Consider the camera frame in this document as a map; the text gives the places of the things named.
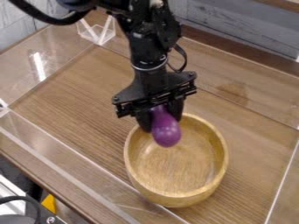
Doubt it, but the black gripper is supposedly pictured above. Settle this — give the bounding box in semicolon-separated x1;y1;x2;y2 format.
113;67;198;132

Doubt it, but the purple toy eggplant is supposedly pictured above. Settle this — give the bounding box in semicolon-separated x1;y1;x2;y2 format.
151;105;182;148

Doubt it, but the brown wooden bowl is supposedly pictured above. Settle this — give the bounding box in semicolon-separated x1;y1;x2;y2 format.
125;114;230;207

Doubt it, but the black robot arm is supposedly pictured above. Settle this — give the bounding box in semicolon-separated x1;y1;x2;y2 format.
58;0;198;131

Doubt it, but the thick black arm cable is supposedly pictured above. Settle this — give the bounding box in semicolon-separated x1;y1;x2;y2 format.
7;0;93;26

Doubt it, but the black cable bottom left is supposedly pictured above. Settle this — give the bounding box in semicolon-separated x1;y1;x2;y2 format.
0;195;43;224

